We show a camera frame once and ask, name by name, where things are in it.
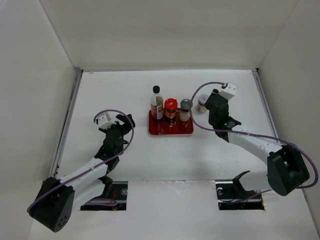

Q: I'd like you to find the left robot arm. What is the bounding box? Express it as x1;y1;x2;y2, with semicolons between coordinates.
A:
27;109;136;233

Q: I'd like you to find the soy sauce bottle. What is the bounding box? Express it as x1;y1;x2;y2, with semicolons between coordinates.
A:
150;85;164;121

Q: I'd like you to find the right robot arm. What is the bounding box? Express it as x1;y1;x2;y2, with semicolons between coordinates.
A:
205;89;310;196

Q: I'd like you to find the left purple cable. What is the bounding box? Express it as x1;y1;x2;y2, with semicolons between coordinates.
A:
26;108;136;213

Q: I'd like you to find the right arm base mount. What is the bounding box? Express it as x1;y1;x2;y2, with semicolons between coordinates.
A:
215;170;265;211

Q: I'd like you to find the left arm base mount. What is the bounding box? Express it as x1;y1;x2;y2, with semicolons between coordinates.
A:
80;176;128;212

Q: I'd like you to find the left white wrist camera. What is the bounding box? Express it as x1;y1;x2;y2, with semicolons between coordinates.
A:
93;112;115;130

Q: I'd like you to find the purple cable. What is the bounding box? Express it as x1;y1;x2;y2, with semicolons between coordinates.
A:
26;108;136;213
188;80;320;189

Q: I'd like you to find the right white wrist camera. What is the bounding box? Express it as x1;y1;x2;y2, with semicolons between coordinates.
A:
219;82;238;101

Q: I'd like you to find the red rectangular tray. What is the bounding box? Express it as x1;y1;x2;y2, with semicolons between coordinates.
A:
147;108;194;137

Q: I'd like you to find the red lid chili sauce jar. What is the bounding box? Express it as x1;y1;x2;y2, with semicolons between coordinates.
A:
164;98;178;126

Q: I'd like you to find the white lid spice jar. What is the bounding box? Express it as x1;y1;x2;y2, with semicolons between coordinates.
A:
196;94;209;113

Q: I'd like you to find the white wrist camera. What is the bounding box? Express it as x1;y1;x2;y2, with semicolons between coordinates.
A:
93;112;115;130
219;82;238;101

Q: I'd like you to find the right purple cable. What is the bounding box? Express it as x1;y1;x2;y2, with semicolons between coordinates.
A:
188;80;320;189

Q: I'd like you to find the clear lid salt grinder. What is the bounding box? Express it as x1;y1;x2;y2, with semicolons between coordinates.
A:
179;98;193;122

